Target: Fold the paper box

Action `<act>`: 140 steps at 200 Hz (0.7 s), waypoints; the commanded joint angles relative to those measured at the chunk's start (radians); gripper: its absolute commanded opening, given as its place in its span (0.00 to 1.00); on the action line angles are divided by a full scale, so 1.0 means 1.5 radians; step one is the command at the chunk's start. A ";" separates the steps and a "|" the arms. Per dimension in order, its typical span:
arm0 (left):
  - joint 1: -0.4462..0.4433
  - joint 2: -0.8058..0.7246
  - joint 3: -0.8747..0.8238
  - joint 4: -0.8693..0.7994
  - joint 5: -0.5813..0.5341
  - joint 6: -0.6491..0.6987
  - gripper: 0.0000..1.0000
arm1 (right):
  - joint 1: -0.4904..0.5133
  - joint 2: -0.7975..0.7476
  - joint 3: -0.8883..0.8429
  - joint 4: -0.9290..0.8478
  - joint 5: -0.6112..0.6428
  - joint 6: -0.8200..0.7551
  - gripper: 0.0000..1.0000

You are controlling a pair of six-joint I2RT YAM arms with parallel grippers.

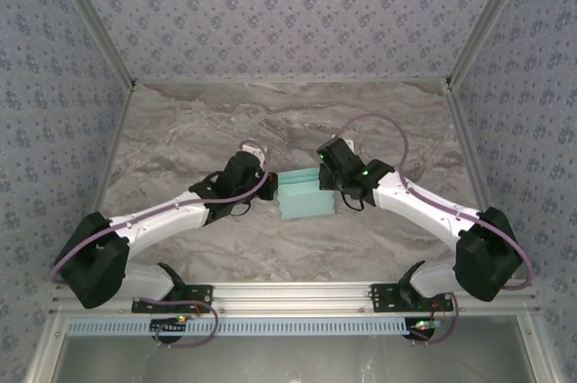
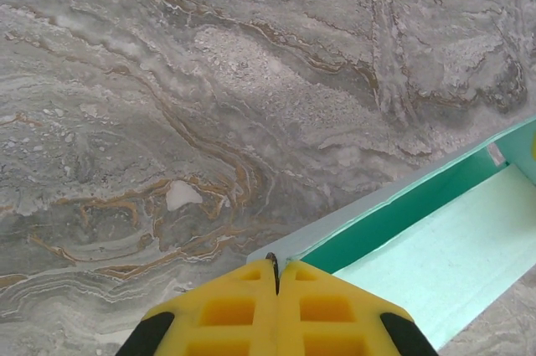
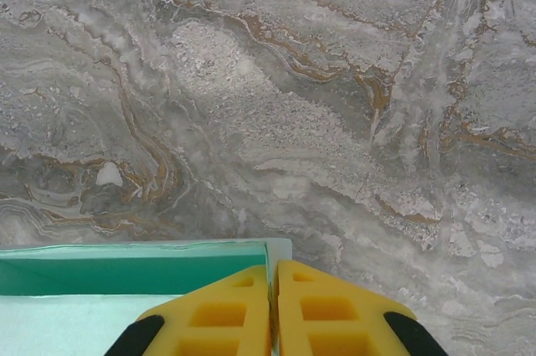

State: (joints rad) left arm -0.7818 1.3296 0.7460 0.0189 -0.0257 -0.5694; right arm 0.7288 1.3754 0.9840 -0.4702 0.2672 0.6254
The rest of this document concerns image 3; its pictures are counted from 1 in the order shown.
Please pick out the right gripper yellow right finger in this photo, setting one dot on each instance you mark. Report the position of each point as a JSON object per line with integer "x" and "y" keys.
{"x": 335, "y": 318}

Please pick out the teal paper box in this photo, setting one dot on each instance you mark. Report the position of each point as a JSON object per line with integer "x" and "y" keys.
{"x": 84, "y": 314}

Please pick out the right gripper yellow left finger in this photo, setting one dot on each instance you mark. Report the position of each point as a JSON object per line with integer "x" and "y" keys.
{"x": 218, "y": 318}

